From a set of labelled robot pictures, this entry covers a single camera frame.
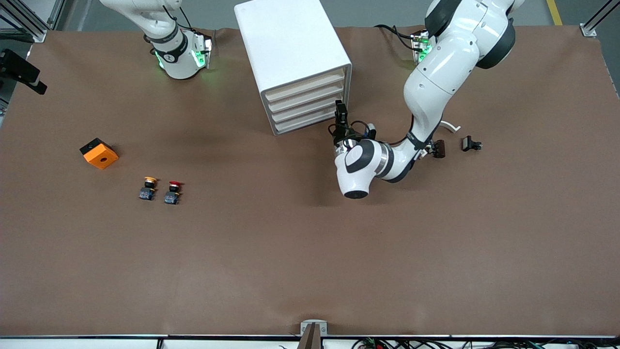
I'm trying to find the pale plastic drawer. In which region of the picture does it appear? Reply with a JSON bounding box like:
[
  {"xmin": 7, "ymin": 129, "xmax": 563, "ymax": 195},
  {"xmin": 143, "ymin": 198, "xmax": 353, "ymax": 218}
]
[
  {"xmin": 272, "ymin": 104, "xmax": 340, "ymax": 134},
  {"xmin": 269, "ymin": 92, "xmax": 347, "ymax": 124},
  {"xmin": 266, "ymin": 80, "xmax": 347, "ymax": 113},
  {"xmin": 264, "ymin": 68, "xmax": 347, "ymax": 102}
]

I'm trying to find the white drawer cabinet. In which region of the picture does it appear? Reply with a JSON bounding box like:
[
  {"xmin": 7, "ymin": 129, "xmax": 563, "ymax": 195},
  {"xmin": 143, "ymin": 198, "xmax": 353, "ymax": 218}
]
[{"xmin": 234, "ymin": 0, "xmax": 353, "ymax": 136}]

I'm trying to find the yellow push button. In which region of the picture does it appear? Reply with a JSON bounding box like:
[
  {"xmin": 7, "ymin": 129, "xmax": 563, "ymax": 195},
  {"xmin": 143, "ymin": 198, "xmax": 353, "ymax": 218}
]
[{"xmin": 139, "ymin": 176, "xmax": 159, "ymax": 201}]

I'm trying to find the red push button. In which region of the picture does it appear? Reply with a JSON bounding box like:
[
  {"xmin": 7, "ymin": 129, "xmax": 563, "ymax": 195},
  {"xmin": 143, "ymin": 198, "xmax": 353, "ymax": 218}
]
[{"xmin": 164, "ymin": 181, "xmax": 185, "ymax": 206}]

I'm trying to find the orange box with hole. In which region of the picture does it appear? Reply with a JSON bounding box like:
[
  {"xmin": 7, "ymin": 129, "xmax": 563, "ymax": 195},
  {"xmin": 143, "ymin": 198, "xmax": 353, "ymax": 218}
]
[{"xmin": 79, "ymin": 138, "xmax": 119, "ymax": 170}]

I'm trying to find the brown paper table cover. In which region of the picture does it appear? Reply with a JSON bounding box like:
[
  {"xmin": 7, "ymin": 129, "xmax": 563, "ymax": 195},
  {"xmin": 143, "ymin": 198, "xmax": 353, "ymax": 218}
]
[{"xmin": 0, "ymin": 24, "xmax": 620, "ymax": 337}]

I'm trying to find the aluminium frame post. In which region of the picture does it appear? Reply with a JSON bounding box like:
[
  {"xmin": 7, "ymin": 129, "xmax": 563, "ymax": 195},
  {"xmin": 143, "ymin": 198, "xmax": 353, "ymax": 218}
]
[
  {"xmin": 0, "ymin": 0, "xmax": 66, "ymax": 44},
  {"xmin": 581, "ymin": 0, "xmax": 620, "ymax": 38}
]

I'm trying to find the black base cable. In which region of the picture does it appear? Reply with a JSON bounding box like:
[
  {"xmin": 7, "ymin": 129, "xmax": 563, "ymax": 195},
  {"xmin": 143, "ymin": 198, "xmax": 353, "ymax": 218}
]
[{"xmin": 375, "ymin": 23, "xmax": 418, "ymax": 51}]

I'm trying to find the grey metal bracket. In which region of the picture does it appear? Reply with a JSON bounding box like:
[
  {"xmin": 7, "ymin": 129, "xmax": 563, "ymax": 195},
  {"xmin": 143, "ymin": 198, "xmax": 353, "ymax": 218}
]
[{"xmin": 300, "ymin": 319, "xmax": 328, "ymax": 336}]

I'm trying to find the brown camera post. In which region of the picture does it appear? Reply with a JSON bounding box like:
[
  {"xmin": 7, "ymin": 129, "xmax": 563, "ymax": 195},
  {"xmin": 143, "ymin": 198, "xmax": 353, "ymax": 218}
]
[{"xmin": 296, "ymin": 324, "xmax": 324, "ymax": 349}]

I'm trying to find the black cable bundle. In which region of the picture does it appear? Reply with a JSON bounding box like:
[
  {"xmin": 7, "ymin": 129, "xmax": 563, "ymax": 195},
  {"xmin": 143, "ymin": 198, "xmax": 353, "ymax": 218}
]
[{"xmin": 351, "ymin": 338, "xmax": 620, "ymax": 349}]

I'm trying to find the white table edge frame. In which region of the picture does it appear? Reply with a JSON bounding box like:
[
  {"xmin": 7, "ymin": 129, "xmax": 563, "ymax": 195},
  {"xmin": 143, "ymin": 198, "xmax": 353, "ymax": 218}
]
[{"xmin": 0, "ymin": 333, "xmax": 620, "ymax": 349}]

